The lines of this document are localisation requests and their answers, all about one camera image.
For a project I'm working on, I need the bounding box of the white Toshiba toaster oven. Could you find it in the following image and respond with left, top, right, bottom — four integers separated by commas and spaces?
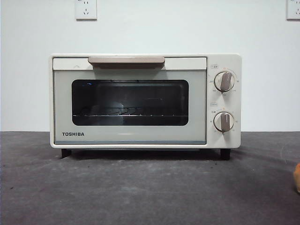
49, 53, 242, 161

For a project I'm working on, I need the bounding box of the oven temperature knob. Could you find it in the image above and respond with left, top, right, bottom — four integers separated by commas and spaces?
214, 71, 236, 92

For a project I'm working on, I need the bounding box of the white wall socket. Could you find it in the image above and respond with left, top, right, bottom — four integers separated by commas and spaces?
75, 0, 98, 20
286, 0, 300, 21

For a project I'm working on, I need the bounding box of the orange-brown bread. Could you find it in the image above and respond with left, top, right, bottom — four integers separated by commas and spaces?
293, 163, 300, 193

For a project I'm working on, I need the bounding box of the glass oven door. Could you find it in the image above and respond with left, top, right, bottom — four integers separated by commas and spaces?
52, 56, 207, 145

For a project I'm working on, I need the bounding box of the oven timer knob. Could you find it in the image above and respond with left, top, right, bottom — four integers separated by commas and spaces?
213, 112, 235, 132

